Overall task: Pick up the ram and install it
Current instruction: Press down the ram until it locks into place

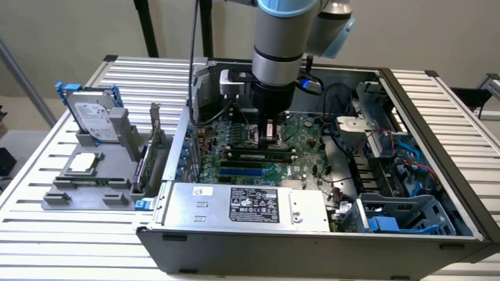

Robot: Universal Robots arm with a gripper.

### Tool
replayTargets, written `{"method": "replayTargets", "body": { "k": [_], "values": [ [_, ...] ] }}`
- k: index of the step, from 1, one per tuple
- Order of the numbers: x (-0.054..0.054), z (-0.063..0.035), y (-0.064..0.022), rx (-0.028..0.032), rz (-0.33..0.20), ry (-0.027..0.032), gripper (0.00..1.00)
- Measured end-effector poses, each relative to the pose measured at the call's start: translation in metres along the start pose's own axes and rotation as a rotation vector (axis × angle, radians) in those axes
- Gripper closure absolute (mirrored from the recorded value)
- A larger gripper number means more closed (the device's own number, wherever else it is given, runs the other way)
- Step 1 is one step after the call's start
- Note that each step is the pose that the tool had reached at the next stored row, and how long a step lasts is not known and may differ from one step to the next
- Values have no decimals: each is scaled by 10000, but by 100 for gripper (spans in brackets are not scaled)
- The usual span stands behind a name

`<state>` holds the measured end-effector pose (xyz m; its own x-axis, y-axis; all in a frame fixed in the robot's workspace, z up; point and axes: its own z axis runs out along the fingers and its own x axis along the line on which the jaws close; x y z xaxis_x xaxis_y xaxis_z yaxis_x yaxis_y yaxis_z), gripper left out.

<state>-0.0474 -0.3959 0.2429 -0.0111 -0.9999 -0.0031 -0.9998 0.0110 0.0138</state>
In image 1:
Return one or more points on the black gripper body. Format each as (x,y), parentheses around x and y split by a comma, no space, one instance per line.
(272,98)

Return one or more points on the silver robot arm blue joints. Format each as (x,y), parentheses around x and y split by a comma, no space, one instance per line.
(279,38)

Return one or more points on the RAM stick in slot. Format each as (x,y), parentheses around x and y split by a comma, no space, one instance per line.
(257,154)

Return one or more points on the RAM stick green board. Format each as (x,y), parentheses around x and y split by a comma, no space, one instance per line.
(91,181)

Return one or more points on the CPU socket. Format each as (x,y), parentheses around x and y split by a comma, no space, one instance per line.
(249,133)

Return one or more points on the green motherboard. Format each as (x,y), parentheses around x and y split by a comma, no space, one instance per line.
(312,152)

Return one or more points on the blue expansion slot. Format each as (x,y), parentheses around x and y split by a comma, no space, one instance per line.
(240,172)

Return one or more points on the small silver heatsink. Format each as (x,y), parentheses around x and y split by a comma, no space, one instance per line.
(292,184)

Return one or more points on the black stand leg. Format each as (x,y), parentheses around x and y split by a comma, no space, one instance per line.
(205,27)
(145,27)

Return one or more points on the silver power supply unit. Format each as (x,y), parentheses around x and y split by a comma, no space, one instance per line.
(219,209)

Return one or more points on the upright expansion card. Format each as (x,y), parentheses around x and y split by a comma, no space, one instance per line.
(149,152)

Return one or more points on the blue plastic case latch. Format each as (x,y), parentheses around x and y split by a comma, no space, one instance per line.
(141,204)

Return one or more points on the black table corner cap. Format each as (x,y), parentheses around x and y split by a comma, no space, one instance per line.
(432,73)
(111,58)

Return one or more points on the blue disk bay latch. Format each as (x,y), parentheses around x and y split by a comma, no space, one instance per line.
(384,224)

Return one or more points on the grey disk bay cage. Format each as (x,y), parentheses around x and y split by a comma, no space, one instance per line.
(405,210)

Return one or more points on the black open PC case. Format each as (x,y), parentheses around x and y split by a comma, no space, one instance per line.
(312,251)

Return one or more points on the silver CPU chip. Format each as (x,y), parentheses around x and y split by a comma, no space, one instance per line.
(84,163)

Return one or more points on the black box behind table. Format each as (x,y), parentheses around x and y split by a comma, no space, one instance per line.
(467,98)

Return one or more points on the grey parts rack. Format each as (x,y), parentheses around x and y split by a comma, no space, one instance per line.
(88,196)

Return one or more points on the grey metal pole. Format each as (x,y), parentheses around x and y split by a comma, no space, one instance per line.
(25,82)

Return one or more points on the black object beside table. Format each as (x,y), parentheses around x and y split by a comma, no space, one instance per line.
(7,162)

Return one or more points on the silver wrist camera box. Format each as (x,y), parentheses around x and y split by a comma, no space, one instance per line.
(231,83)

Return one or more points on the silver metal drive bracket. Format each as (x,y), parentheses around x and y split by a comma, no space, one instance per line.
(375,123)

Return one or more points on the hard disk blue frame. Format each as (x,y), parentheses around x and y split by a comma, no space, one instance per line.
(91,114)

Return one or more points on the aluminium frame rail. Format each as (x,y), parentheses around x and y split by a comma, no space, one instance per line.
(488,93)

